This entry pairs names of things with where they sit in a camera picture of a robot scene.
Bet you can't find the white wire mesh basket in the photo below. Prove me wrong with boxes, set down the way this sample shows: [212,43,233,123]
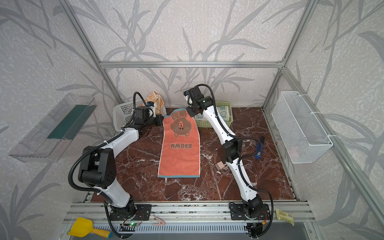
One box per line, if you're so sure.
[272,91,333,164]

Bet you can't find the green plastic basket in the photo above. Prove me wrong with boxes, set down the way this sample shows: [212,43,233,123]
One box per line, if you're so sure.
[194,101,233,128]

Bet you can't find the aluminium front rail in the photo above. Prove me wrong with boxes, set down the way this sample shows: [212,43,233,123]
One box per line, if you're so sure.
[62,201,316,224]

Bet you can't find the green circuit board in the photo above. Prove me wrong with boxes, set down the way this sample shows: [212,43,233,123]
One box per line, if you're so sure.
[122,221,142,228]

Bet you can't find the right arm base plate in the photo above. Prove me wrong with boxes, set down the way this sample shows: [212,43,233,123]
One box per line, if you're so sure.
[229,202,271,222]

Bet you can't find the teal patterned towel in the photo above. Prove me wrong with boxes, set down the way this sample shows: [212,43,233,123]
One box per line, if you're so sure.
[194,106,231,122]

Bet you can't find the pink clothespin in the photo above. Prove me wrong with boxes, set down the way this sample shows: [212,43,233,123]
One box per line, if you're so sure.
[153,215,166,226]

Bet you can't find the red patterned towel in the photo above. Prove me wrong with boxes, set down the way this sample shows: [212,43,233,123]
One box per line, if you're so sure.
[158,108,201,178]

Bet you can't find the yellow paper tag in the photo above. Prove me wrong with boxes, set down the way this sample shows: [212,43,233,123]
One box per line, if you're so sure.
[276,209,295,226]

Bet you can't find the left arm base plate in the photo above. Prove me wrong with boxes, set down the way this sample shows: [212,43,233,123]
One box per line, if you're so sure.
[110,204,152,221]

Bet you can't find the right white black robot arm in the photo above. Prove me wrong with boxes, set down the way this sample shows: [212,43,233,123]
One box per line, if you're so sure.
[184,84,274,220]

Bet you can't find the white plastic laundry basket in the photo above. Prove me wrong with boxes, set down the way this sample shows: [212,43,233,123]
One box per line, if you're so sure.
[113,101,144,133]

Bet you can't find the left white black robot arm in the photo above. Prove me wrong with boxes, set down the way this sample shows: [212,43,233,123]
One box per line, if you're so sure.
[68,92,165,219]

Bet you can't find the orange patterned towel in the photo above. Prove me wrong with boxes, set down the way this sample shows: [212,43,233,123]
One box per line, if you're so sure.
[146,91,167,116]

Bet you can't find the clear acrylic wall shelf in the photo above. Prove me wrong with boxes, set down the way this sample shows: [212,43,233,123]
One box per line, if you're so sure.
[9,94,97,163]

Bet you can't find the yellow plastic scoop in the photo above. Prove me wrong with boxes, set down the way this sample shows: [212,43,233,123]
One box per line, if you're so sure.
[68,217,113,239]

